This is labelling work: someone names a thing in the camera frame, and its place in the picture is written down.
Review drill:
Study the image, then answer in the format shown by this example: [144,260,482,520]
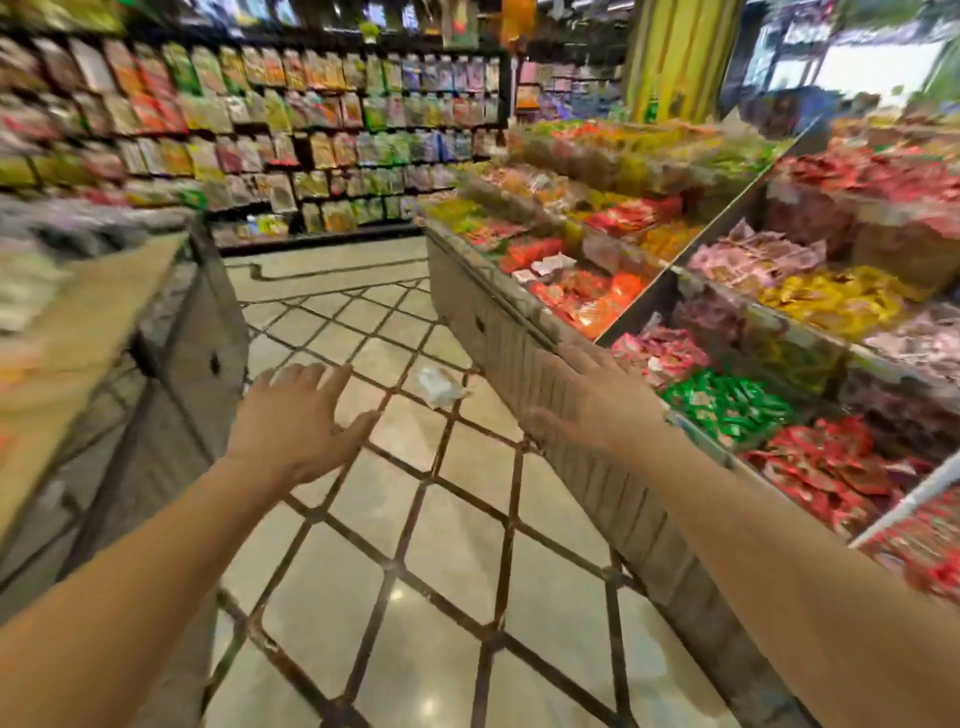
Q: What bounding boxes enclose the person's right hand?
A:
[524,342,671,459]

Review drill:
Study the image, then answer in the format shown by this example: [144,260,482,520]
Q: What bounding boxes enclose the person's left hand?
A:
[225,362,384,493]

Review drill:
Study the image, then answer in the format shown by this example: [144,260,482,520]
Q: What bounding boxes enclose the person's left forearm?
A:
[0,453,300,728]

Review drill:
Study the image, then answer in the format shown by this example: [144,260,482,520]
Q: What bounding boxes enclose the person's right forearm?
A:
[611,424,960,728]

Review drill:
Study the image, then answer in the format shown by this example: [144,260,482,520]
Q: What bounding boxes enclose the grey candy display counter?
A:
[421,112,960,728]

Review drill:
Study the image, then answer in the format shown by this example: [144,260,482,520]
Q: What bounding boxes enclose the white wrapper on floor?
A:
[414,366,471,411]

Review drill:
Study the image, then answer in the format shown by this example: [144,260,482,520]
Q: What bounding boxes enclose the pile of orange candies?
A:
[528,268,648,340]

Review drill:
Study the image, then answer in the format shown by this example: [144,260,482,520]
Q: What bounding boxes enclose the pile of pink-red candies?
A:
[610,325,711,388]

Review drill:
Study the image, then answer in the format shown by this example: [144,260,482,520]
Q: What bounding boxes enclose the white label cards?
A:
[513,252,579,285]

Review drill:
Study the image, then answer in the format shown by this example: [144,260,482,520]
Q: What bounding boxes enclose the pile of green candies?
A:
[663,368,796,452]

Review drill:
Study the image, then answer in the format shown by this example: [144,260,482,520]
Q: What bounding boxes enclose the grey display stand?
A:
[0,213,252,728]

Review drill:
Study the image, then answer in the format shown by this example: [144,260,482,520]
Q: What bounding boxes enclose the pile of pink candies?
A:
[686,219,828,291]

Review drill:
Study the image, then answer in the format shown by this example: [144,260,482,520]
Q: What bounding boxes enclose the pile of red candies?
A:
[742,416,935,538]

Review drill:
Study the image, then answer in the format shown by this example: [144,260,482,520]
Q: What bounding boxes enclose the pile of yellow candies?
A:
[757,265,912,340]

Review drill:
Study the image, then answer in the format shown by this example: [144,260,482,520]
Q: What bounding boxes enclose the yellow striped pillar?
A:
[622,0,745,125]

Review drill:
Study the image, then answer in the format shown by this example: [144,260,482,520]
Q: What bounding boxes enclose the pile of red-white candies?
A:
[861,491,960,605]

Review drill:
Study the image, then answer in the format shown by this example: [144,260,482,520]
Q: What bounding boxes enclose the pile of dark red packets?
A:
[771,142,960,230]

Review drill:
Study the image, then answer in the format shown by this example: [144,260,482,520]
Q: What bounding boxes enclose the wall shelf of snack packets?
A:
[0,26,505,241]

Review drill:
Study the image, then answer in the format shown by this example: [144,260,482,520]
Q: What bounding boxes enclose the white divider rail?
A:
[850,450,960,549]

